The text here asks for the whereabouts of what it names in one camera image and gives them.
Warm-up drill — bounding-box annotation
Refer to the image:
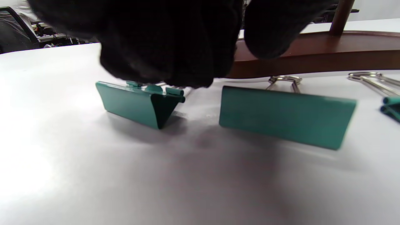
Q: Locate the person's left hand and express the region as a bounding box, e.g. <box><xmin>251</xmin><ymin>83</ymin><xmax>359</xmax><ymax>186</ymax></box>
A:
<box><xmin>27</xmin><ymin>0</ymin><xmax>332</xmax><ymax>89</ymax></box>

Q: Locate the teal binder clip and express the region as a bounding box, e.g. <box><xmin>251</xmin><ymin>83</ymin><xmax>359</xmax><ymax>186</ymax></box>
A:
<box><xmin>219</xmin><ymin>75</ymin><xmax>357</xmax><ymax>151</ymax></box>
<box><xmin>347</xmin><ymin>72</ymin><xmax>400</xmax><ymax>123</ymax></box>
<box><xmin>95</xmin><ymin>80</ymin><xmax>186</xmax><ymax>130</ymax></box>

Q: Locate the brown wooden key rack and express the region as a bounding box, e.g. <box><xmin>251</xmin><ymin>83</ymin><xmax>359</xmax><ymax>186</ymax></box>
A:
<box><xmin>226</xmin><ymin>0</ymin><xmax>400</xmax><ymax>79</ymax></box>

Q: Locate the black mesh office chair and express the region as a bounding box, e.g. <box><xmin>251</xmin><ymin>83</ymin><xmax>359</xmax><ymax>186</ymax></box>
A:
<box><xmin>0</xmin><ymin>6</ymin><xmax>41</xmax><ymax>54</ymax></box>

